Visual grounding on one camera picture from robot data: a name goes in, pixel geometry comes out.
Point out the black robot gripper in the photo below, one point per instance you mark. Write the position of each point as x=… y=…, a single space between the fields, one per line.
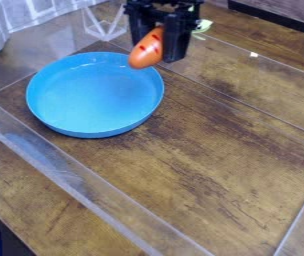
x=178 y=14

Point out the orange toy carrot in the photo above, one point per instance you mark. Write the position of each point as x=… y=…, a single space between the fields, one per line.
x=147 y=52

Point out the blue round tray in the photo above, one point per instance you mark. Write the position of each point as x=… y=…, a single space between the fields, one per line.
x=91 y=96

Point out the black bar at back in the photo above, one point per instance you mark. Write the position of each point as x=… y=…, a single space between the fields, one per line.
x=266 y=15

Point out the clear acrylic barrier wall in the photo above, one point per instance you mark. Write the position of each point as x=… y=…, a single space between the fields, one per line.
x=205 y=181

